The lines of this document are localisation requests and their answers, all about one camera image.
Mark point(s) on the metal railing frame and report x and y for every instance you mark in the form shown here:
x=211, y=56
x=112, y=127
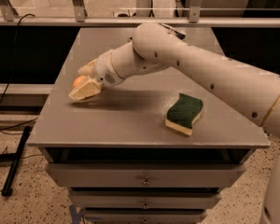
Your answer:
x=87, y=13

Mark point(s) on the blue snack bag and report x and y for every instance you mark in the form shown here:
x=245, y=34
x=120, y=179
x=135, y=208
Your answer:
x=173, y=31

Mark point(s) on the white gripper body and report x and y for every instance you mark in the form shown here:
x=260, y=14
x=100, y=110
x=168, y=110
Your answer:
x=103, y=69

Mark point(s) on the grey drawer cabinet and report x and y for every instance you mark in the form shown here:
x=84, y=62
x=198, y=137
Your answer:
x=126, y=124

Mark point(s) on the black floor stand leg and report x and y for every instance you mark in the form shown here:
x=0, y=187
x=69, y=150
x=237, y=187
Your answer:
x=7, y=188

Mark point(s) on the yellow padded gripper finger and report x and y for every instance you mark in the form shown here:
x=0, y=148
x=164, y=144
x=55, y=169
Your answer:
x=87, y=69
x=87, y=88

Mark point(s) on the grey drawer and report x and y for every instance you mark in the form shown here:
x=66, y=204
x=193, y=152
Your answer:
x=144, y=175
x=144, y=199
x=144, y=216

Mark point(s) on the green yellow sponge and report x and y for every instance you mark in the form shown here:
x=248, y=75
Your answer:
x=184, y=113

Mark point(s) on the bottom grey drawer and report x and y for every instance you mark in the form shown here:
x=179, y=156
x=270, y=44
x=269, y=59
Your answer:
x=144, y=216

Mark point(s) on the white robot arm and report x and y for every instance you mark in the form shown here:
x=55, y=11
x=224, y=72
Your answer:
x=253, y=92

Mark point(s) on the middle grey drawer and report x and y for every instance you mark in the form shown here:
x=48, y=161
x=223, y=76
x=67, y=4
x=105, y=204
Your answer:
x=144, y=199

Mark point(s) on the top grey drawer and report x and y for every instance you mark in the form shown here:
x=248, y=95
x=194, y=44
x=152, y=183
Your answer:
x=144, y=175

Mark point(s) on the orange fruit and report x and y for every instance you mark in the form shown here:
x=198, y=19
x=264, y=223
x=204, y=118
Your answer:
x=77, y=81

